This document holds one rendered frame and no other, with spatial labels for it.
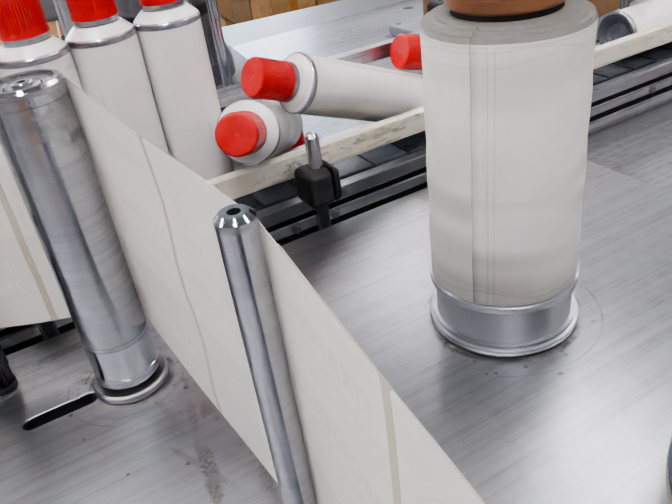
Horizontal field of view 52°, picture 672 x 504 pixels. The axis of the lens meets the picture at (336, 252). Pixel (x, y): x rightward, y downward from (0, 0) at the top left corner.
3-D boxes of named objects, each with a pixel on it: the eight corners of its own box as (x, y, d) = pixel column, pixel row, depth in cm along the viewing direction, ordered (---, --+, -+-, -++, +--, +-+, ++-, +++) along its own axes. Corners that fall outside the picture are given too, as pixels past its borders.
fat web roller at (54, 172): (104, 417, 39) (-26, 106, 29) (87, 374, 43) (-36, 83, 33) (179, 383, 41) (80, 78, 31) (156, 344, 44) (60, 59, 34)
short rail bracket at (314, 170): (323, 273, 58) (302, 143, 52) (306, 259, 60) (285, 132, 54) (355, 260, 59) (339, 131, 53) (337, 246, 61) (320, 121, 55)
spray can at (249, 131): (311, 114, 70) (283, 120, 50) (288, 159, 71) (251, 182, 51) (266, 89, 69) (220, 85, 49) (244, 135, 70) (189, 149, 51)
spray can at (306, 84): (422, 136, 69) (257, 121, 55) (391, 111, 72) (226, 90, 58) (446, 89, 66) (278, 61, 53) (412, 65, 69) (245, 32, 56)
